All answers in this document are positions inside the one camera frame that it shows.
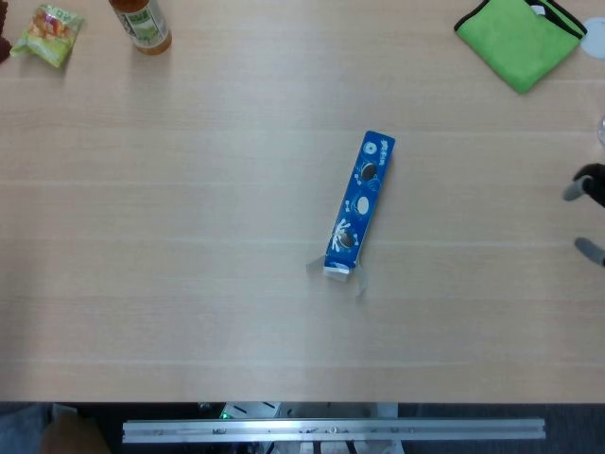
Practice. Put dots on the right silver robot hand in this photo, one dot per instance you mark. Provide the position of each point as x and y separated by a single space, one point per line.
589 186

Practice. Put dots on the blue cookie box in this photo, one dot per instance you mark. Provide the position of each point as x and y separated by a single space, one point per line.
360 206

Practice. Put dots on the clear glass object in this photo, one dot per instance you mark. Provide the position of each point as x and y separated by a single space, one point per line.
601 131

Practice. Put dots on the green microfiber cloth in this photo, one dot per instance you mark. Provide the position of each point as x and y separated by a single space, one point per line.
518 39

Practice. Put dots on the orange drink bottle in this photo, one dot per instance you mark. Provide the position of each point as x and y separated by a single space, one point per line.
143 24

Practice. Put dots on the green snack packet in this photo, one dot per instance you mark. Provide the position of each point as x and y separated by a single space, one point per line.
48 34

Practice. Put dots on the dark red object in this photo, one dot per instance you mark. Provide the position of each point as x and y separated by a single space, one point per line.
4 37

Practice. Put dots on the aluminium profile rail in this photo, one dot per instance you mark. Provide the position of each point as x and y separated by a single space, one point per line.
331 430

